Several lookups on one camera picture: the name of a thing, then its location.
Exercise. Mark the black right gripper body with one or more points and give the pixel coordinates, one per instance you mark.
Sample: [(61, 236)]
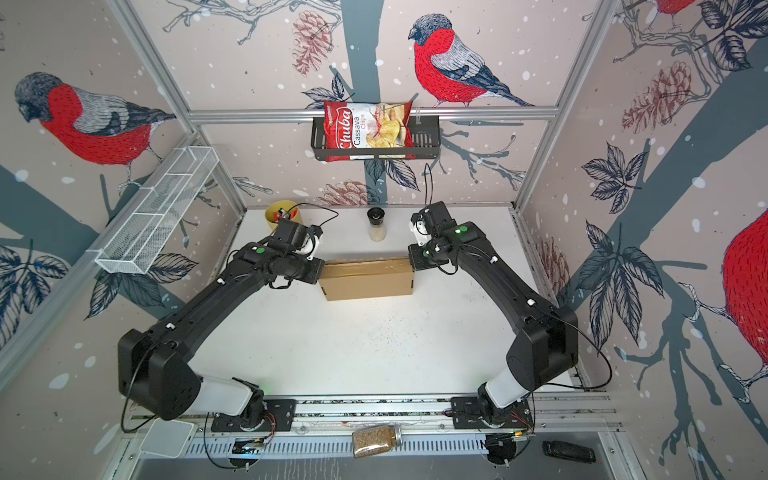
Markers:
[(422, 258)]

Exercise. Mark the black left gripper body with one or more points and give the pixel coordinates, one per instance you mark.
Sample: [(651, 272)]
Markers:
[(305, 269)]

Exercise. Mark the brown cardboard box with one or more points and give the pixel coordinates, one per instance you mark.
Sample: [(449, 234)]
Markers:
[(353, 280)]

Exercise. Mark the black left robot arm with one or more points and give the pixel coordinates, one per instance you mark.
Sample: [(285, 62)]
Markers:
[(153, 366)]

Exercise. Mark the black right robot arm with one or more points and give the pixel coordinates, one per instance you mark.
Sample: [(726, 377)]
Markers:
[(546, 336)]

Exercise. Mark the glass spice grinder black cap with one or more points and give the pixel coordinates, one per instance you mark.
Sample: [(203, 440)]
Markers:
[(377, 228)]

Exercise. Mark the yellow plastic cup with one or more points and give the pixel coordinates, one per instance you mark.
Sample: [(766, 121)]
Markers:
[(283, 209)]

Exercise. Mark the red cassava chips bag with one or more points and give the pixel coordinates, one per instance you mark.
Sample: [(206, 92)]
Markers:
[(355, 126)]

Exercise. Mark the glass jar of grains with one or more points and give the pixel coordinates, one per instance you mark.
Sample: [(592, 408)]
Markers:
[(374, 440)]

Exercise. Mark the white square pad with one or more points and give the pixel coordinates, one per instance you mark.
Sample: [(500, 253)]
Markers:
[(168, 438)]

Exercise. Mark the black remote device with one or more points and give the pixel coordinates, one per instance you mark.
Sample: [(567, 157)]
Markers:
[(569, 451)]

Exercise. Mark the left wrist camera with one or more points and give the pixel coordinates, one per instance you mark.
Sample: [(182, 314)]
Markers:
[(314, 234)]

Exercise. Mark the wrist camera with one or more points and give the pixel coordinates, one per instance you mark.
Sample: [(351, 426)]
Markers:
[(314, 234), (418, 228)]

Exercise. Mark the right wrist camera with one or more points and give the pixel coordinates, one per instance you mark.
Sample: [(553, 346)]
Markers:
[(418, 228)]

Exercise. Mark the black wire wall basket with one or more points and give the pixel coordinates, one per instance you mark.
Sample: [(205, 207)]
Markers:
[(419, 139)]

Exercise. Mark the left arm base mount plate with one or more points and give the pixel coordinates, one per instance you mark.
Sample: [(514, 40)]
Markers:
[(266, 415)]

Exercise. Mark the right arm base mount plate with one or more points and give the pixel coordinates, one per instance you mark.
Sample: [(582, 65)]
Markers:
[(475, 412)]

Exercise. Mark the white wire mesh shelf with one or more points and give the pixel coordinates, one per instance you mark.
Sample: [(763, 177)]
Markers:
[(162, 203)]

